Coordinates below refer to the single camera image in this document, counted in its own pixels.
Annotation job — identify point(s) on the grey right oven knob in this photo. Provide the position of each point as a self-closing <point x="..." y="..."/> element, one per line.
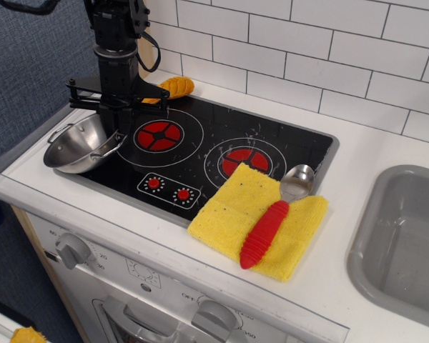
<point x="215" y="320"/>

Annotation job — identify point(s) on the yellow object at bottom left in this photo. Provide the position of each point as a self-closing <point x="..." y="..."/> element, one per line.
<point x="27" y="335"/>

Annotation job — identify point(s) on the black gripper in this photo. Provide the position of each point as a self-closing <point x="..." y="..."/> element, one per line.
<point x="118" y="86"/>

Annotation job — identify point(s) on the light wooden post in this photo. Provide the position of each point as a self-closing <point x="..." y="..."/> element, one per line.
<point x="145" y="46"/>

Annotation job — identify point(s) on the silver metal bowl with handles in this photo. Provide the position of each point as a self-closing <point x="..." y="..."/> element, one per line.
<point x="82" y="146"/>

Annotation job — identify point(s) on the yellow plush shrimp toy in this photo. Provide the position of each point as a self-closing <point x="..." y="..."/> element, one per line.
<point x="178" y="86"/>

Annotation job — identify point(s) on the white toy oven front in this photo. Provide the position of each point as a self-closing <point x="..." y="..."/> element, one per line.
<point x="116" y="299"/>

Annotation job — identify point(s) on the grey sink basin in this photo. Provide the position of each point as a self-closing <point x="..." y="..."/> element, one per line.
<point x="388" y="262"/>

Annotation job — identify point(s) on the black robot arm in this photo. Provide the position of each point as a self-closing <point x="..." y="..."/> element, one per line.
<point x="84" y="52"/>

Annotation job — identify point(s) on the grey oven knob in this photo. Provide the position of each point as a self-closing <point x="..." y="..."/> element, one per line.
<point x="215" y="320"/>
<point x="72" y="250"/>

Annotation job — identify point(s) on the black toy stove top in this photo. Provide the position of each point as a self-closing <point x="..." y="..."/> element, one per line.
<point x="173" y="162"/>

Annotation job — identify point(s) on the yellow cloth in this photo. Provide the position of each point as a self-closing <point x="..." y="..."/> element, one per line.
<point x="228" y="217"/>

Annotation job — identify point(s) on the spoon with red handle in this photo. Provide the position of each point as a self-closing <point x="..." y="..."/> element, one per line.
<point x="295" y="185"/>

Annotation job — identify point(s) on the grey left oven knob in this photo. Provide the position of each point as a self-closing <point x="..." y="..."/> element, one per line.
<point x="72" y="250"/>

